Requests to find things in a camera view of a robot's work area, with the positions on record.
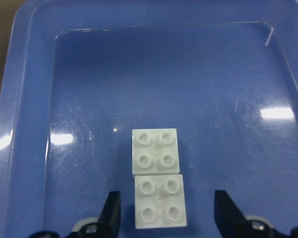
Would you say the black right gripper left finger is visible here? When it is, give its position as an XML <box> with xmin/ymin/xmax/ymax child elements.
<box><xmin>96</xmin><ymin>191</ymin><xmax>121</xmax><ymax>238</ymax></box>

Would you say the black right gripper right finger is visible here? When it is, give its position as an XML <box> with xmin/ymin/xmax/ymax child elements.
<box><xmin>214</xmin><ymin>190</ymin><xmax>250</xmax><ymax>238</ymax></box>

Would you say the white block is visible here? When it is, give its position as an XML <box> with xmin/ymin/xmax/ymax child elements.
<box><xmin>132</xmin><ymin>128</ymin><xmax>180</xmax><ymax>176</ymax></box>
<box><xmin>135</xmin><ymin>174</ymin><xmax>187</xmax><ymax>229</ymax></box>

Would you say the blue plastic tray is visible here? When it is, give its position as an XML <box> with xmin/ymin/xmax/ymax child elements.
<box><xmin>0</xmin><ymin>0</ymin><xmax>298</xmax><ymax>238</ymax></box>

